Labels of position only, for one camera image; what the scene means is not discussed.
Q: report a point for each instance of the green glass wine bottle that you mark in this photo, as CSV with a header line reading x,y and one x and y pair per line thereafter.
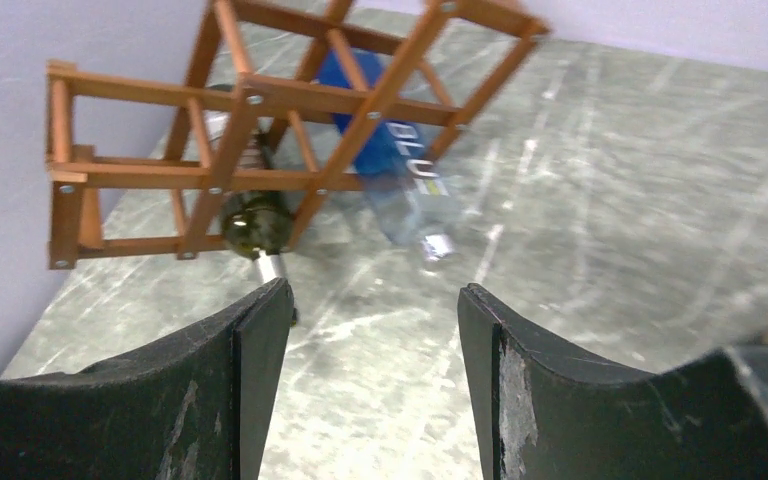
x,y
254,224

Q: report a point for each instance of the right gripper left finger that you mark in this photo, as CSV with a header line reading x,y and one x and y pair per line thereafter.
x,y
194,404

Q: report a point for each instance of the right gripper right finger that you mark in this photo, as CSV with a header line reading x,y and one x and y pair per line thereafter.
x,y
546,408

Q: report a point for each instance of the brown wooden wine rack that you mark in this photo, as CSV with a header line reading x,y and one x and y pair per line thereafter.
x,y
279,109

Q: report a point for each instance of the blue plastic water bottle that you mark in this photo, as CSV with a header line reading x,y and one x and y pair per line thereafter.
x,y
411,201

